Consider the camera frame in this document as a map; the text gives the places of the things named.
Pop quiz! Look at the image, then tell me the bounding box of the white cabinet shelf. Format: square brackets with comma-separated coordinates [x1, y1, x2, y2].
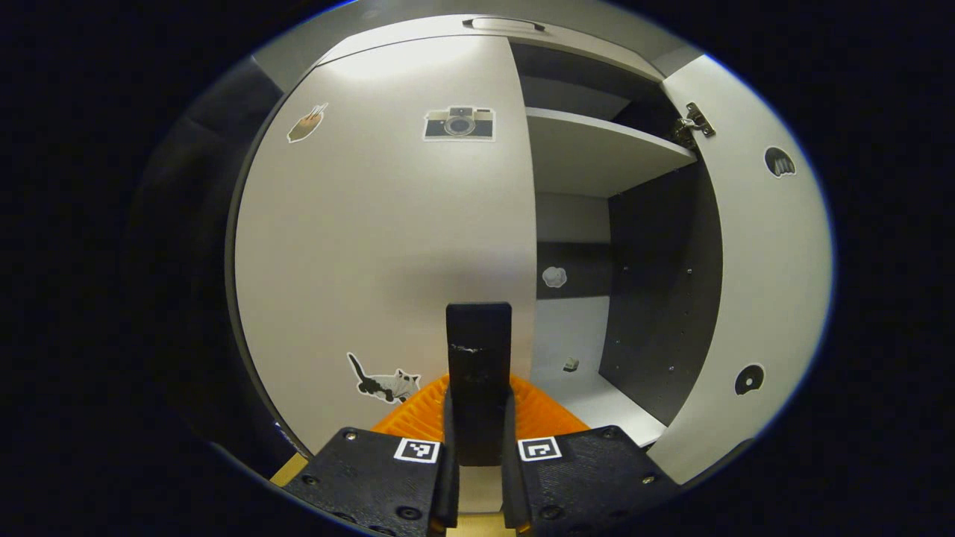
[525, 107, 698, 198]

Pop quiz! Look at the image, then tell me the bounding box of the white double-door shoe cabinet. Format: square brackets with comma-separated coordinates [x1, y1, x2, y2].
[224, 11, 724, 459]

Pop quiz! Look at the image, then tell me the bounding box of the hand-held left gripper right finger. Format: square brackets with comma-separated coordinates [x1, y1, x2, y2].
[500, 373, 683, 537]

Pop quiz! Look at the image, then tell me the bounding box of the metal door hinge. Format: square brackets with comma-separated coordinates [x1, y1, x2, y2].
[671, 102, 717, 146]

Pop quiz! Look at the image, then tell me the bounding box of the white shoe cabinet door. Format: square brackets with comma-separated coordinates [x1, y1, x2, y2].
[234, 35, 539, 456]
[648, 54, 834, 486]

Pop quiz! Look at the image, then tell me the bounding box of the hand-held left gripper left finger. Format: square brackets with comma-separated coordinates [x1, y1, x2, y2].
[284, 373, 460, 537]

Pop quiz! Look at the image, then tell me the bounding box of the black backdrop cloth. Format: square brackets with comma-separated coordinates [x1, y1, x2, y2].
[131, 56, 314, 478]

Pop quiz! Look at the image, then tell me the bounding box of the black door handle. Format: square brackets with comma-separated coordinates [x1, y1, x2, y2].
[445, 302, 513, 467]

